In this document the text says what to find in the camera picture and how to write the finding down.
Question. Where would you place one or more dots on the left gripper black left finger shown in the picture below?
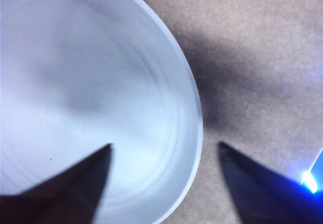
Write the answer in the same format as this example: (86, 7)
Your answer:
(65, 198)

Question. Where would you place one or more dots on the blue plate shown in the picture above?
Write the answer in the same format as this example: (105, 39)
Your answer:
(96, 82)

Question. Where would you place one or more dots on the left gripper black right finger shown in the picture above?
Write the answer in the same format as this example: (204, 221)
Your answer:
(265, 201)

